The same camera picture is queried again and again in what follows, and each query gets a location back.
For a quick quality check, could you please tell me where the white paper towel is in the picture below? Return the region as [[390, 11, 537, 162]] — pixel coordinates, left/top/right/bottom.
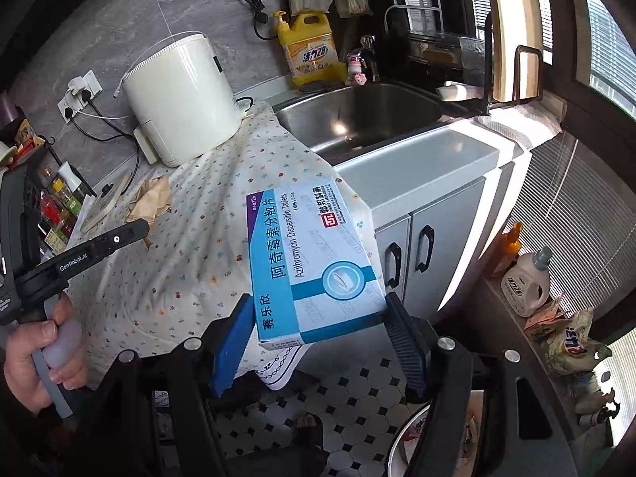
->
[[477, 99, 564, 150]]

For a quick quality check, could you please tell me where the white window blind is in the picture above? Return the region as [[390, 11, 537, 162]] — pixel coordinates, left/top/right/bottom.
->
[[502, 134, 636, 304], [593, 330, 636, 408]]

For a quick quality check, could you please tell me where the white round appliance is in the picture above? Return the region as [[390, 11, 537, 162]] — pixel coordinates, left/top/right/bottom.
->
[[122, 31, 246, 169]]

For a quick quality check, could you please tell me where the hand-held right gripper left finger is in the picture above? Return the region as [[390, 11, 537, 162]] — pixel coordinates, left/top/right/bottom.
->
[[70, 293, 256, 477]]

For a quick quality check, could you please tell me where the person's left hand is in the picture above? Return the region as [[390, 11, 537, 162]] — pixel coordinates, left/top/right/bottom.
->
[[4, 292, 87, 413]]

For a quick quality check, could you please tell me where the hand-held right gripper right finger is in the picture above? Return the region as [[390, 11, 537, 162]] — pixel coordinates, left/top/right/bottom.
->
[[384, 291, 580, 477]]

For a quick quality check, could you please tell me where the floral tablecloth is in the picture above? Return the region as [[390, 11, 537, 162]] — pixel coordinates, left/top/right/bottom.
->
[[64, 99, 373, 373]]

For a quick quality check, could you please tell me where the black power cable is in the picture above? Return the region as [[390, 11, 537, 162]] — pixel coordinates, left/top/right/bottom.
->
[[231, 0, 271, 41]]

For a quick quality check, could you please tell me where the wooden cutting board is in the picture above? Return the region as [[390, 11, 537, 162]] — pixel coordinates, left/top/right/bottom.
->
[[484, 0, 545, 103]]

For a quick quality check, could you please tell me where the yellow dish soap bottle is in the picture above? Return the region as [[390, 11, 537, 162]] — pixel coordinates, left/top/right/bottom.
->
[[272, 10, 343, 89]]

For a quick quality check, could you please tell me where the light wooden board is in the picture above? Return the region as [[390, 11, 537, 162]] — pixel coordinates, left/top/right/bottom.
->
[[82, 169, 132, 234]]

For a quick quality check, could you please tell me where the black cabinet door handle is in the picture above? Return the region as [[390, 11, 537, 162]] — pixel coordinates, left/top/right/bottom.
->
[[385, 242, 402, 289], [415, 225, 435, 271]]

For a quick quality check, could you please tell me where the steel sink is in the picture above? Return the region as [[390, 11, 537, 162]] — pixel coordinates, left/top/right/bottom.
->
[[272, 82, 473, 165]]

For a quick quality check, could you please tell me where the white round bin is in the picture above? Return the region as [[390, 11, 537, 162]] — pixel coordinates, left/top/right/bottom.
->
[[388, 388, 488, 477]]

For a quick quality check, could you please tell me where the black dish rack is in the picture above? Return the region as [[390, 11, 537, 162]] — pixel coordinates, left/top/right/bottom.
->
[[382, 5, 490, 68]]

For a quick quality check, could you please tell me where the black appliance cable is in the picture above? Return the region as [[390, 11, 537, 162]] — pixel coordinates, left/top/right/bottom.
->
[[89, 99, 142, 190]]

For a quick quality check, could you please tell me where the grey sink cabinet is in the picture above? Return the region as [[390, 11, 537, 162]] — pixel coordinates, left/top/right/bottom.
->
[[333, 119, 532, 319]]

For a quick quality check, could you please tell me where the white cloth with black vines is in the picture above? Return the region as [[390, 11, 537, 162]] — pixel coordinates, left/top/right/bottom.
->
[[258, 343, 306, 391]]

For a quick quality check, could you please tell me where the orange paper bag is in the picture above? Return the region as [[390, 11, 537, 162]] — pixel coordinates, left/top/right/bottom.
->
[[524, 295, 567, 329]]

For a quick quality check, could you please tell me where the blue and white medicine box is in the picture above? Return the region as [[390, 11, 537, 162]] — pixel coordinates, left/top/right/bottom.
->
[[245, 177, 387, 351]]

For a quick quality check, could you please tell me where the orange bottle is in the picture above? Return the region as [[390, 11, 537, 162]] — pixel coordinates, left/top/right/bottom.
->
[[492, 222, 524, 279]]

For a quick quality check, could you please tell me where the washing powder bag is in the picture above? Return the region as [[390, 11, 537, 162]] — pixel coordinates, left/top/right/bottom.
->
[[544, 308, 614, 376]]

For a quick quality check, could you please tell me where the person's foot in sandal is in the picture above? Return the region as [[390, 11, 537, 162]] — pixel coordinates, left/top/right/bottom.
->
[[293, 412, 324, 450]]

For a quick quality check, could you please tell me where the black spice rack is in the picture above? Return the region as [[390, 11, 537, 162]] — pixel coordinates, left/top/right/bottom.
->
[[0, 104, 97, 259]]

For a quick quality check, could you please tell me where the white laundry detergent bottle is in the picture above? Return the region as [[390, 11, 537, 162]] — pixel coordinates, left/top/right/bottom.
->
[[499, 246, 553, 316]]

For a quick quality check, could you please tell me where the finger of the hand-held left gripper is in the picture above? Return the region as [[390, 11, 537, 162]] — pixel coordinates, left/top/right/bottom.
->
[[88, 219, 151, 259]]

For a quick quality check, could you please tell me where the black cutting board rack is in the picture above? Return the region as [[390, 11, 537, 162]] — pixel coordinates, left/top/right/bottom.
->
[[479, 10, 545, 110]]

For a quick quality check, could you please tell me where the crumpled brown paper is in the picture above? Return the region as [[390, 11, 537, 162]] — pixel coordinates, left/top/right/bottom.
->
[[126, 176, 172, 249]]

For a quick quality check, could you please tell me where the white soap dish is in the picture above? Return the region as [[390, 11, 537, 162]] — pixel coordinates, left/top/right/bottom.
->
[[436, 79, 483, 103]]

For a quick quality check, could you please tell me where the chrome faucet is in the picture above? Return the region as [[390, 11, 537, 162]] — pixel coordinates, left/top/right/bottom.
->
[[360, 35, 383, 83]]

